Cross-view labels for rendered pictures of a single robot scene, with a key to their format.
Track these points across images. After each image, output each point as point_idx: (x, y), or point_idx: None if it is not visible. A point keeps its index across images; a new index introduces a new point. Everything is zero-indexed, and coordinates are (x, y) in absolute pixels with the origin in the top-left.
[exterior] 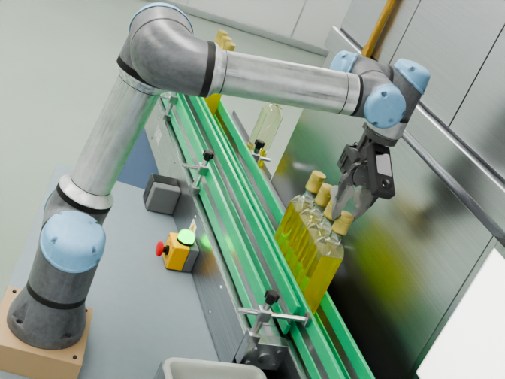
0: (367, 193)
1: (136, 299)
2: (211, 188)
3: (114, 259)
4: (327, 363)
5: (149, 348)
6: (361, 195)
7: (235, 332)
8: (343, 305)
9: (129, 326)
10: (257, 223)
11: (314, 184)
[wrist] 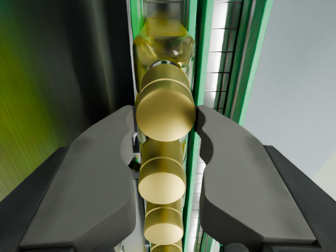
0: (104, 211)
1: (283, 88)
2: None
3: (279, 134)
4: None
5: (302, 19)
6: (134, 199)
7: None
8: (81, 69)
9: (307, 49)
10: (195, 170)
11: None
